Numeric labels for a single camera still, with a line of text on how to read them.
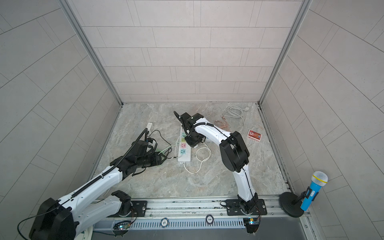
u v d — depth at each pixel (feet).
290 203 2.32
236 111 3.63
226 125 3.44
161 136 3.09
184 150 2.91
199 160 2.84
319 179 1.84
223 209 2.36
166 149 2.96
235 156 1.67
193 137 2.47
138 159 2.04
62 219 1.22
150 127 3.17
